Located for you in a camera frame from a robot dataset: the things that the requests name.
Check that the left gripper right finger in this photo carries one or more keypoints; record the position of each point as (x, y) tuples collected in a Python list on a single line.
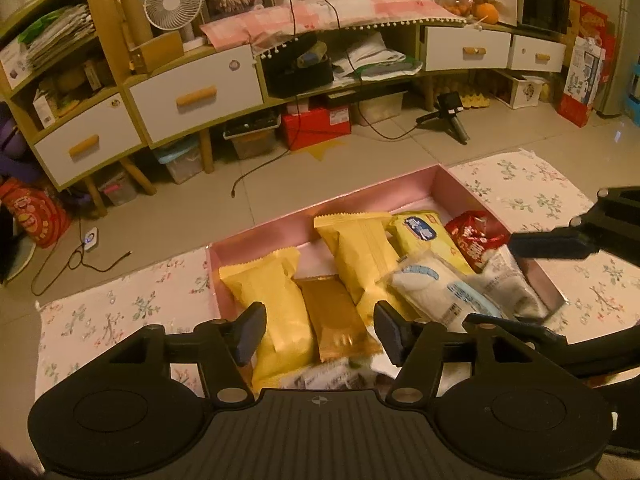
[(431, 360)]

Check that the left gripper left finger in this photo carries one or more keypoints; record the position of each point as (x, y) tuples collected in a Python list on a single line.
[(220, 348)]

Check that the white blue rice cracker packet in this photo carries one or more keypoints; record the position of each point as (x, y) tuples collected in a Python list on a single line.
[(439, 292)]

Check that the plain yellow snack bag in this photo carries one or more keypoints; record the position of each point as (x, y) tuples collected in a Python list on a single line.
[(288, 344)]

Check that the white pistachio snack bag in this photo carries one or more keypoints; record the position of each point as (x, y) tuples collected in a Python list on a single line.
[(343, 374)]

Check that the gold foil snack bar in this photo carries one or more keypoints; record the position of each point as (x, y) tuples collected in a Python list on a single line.
[(338, 329)]

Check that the red snack bag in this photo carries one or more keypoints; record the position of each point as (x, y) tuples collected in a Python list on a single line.
[(478, 235)]

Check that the yellow blue-label snack bag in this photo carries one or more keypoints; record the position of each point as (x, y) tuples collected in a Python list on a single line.
[(414, 232)]

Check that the yellow printed snack bag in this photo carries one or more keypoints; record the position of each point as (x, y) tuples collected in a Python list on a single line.
[(363, 256)]

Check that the white triangular snack bag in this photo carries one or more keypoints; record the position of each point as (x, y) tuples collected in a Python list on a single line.
[(505, 284)]

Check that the floral tablecloth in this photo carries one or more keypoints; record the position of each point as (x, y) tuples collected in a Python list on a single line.
[(525, 192)]

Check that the pink cardboard tray box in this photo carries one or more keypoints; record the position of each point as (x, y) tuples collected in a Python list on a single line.
[(297, 230)]

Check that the orange printed bag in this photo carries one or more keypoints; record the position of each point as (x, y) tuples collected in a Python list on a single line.
[(37, 209)]

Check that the red storage box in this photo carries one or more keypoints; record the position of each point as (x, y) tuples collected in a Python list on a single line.
[(315, 126)]

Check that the purple cushion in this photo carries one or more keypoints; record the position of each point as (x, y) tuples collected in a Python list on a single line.
[(17, 160)]

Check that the wooden cabinet with drawers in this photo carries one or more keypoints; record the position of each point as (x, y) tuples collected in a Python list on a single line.
[(204, 88)]

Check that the black box on shelf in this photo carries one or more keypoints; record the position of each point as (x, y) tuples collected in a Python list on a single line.
[(293, 69)]

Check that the pink cloth runner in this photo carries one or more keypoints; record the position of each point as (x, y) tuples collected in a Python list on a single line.
[(268, 28)]

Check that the white desk fan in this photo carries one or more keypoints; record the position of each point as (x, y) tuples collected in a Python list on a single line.
[(173, 15)]

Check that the small camera tripod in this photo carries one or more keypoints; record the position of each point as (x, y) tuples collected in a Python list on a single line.
[(449, 105)]

